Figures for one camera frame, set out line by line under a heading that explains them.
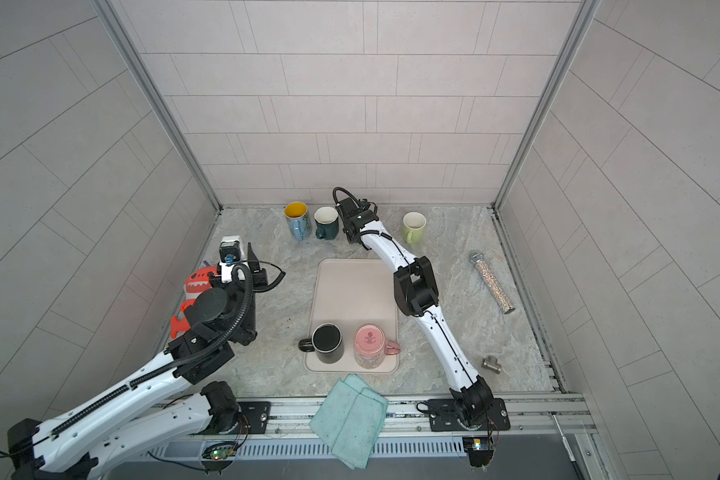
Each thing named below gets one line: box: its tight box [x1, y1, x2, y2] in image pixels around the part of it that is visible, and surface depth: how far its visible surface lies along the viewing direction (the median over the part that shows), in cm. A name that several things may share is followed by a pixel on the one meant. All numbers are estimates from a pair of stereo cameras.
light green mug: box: [402, 211, 427, 244], surface depth 102 cm
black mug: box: [298, 323, 344, 364], surface depth 77 cm
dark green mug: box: [314, 206, 339, 240], surface depth 104 cm
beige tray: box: [304, 258, 399, 374], surface depth 91 cm
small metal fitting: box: [481, 356, 501, 374], surface depth 80 cm
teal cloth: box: [309, 374, 388, 470], surface depth 72 cm
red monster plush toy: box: [171, 267, 217, 339], surface depth 88 cm
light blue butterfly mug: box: [283, 201, 312, 241], surface depth 104 cm
